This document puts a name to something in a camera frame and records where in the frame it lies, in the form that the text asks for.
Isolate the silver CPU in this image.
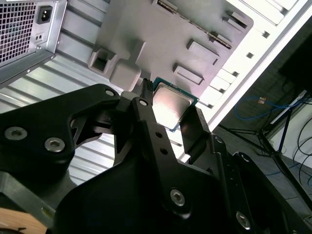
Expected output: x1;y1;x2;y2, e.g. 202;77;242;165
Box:
151;77;200;134

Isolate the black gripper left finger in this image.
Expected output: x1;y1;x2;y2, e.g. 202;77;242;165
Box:
0;77;194;219

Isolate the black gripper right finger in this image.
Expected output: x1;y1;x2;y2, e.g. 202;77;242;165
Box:
180;106;294;234

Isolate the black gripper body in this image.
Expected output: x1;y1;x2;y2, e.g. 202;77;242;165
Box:
52;156;234;234

